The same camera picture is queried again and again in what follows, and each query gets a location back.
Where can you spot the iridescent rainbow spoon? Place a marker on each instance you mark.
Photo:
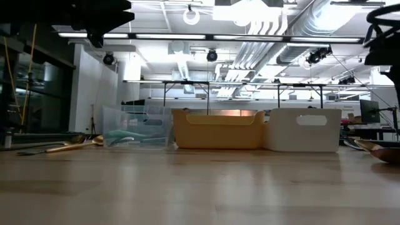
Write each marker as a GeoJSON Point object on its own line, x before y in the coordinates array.
{"type": "Point", "coordinates": [389, 155]}

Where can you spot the small white bottle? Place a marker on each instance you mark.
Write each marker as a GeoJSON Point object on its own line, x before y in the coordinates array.
{"type": "Point", "coordinates": [8, 140]}

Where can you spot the white wall sign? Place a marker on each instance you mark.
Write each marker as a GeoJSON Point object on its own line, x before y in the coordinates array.
{"type": "Point", "coordinates": [347, 108]}

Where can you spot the black monitor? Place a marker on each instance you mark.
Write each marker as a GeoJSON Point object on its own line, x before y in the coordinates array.
{"type": "Point", "coordinates": [369, 111]}

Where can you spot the clear plastic bin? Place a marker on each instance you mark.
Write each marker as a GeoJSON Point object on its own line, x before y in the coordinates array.
{"type": "Point", "coordinates": [137, 125]}

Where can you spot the teal plastic bin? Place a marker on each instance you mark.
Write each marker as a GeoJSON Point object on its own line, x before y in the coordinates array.
{"type": "Point", "coordinates": [134, 109]}

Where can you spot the yellow plastic bin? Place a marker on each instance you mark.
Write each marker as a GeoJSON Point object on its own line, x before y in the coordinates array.
{"type": "Point", "coordinates": [218, 134]}

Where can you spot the white plastic bin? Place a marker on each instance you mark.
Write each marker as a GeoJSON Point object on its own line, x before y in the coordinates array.
{"type": "Point", "coordinates": [300, 134]}

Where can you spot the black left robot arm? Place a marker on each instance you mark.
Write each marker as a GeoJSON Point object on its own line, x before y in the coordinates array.
{"type": "Point", "coordinates": [37, 9]}

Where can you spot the black frame stand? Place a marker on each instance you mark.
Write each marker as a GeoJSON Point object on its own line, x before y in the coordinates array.
{"type": "Point", "coordinates": [278, 97]}
{"type": "Point", "coordinates": [164, 93]}

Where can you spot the black bar with light strips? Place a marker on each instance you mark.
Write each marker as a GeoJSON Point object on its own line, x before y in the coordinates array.
{"type": "Point", "coordinates": [170, 36]}

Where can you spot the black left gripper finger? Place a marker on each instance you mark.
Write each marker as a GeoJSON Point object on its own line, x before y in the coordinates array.
{"type": "Point", "coordinates": [115, 4]}
{"type": "Point", "coordinates": [115, 20]}

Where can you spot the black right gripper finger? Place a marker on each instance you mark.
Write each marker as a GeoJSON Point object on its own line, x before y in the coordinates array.
{"type": "Point", "coordinates": [394, 84]}

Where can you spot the dark office desk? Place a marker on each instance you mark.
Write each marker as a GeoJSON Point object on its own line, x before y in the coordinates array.
{"type": "Point", "coordinates": [368, 131]}

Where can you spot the silver ventilation duct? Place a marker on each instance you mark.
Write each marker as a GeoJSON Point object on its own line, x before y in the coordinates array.
{"type": "Point", "coordinates": [293, 51]}

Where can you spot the black spotlight cluster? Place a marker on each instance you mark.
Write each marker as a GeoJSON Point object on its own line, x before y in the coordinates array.
{"type": "Point", "coordinates": [315, 56]}

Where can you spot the thin black tripod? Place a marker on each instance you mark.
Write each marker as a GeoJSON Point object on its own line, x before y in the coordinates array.
{"type": "Point", "coordinates": [92, 122]}

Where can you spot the cardboard box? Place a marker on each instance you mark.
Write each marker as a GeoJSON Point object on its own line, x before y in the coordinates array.
{"type": "Point", "coordinates": [354, 118]}

